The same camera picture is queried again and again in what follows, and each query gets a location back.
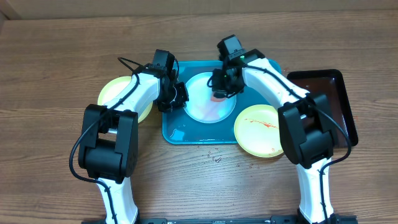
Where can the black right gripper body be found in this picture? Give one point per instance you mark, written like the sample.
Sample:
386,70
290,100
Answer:
224,86

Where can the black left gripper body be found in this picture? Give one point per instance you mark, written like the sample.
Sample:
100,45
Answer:
176,97

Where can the red sponge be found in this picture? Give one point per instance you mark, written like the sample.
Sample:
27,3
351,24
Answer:
217,97

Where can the light blue plate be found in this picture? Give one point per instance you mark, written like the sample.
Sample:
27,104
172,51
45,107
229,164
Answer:
200,105

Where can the yellow plate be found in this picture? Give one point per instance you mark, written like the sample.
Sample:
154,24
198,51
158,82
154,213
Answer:
115,90
256,130

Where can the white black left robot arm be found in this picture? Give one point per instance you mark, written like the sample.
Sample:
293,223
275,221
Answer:
106,151

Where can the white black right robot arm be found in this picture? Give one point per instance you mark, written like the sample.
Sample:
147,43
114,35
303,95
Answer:
306,129

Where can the teal plastic tray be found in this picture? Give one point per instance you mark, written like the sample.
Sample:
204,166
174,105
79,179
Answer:
179,128

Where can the dark brown rectangular tray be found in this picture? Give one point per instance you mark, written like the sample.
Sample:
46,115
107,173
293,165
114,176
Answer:
331,83

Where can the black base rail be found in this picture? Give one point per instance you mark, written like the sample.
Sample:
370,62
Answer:
275,219

